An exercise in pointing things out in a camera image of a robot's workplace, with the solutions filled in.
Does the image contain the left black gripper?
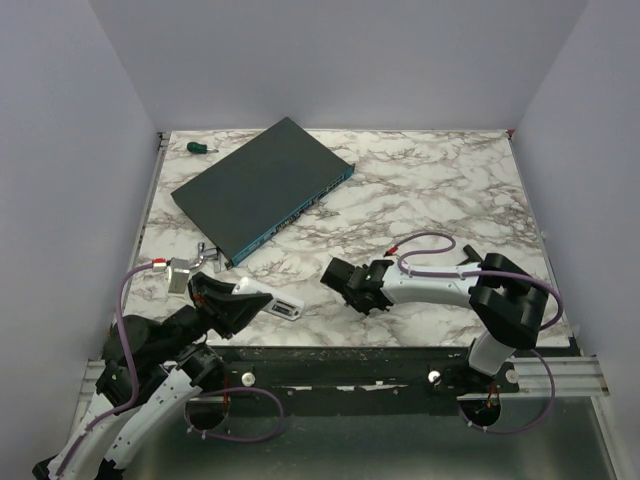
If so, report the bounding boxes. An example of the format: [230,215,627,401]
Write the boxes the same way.
[153,272,273,365]

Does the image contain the white remote control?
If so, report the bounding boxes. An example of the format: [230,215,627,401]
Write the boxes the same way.
[232,277,306,322]

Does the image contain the AAA battery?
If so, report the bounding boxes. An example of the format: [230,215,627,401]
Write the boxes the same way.
[272,301,299,319]

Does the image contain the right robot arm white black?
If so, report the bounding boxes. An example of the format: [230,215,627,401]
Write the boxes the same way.
[321,253,549,392]

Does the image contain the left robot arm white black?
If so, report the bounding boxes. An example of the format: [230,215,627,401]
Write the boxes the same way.
[33,269,304,479]

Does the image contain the chrome metal fitting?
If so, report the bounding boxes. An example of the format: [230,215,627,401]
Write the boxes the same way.
[191,242,222,273]

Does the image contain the black rectangular bar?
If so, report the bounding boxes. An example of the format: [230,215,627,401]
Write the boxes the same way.
[461,245,482,265]

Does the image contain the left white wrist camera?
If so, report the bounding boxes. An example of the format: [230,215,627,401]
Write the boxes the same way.
[167,258,191,296]

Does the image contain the dark network switch blue front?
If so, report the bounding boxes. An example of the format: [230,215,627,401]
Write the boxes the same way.
[171,117,355,269]

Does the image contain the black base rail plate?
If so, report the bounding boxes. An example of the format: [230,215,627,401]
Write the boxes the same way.
[102,343,584,416]

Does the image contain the green handled screwdriver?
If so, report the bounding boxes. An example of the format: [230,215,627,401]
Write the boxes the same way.
[186,141,218,155]

